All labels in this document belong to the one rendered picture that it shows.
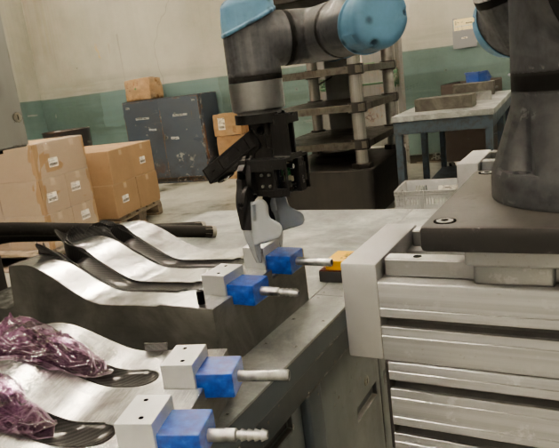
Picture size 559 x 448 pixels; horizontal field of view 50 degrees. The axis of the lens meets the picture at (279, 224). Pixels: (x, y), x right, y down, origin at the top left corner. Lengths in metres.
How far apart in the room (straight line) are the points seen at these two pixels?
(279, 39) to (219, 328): 0.39
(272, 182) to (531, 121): 0.44
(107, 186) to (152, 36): 3.64
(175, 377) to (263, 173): 0.33
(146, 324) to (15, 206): 4.09
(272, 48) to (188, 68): 7.61
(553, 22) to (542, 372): 0.26
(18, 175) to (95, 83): 4.75
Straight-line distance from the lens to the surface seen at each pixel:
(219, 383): 0.65
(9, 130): 1.65
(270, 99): 0.83
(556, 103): 0.48
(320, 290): 1.04
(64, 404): 0.68
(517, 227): 0.44
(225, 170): 0.89
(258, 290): 0.79
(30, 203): 4.79
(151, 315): 0.83
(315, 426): 1.02
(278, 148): 0.84
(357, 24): 0.73
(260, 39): 0.83
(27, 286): 0.99
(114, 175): 5.51
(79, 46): 9.53
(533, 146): 0.48
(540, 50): 0.49
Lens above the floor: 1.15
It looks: 13 degrees down
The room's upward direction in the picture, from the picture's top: 7 degrees counter-clockwise
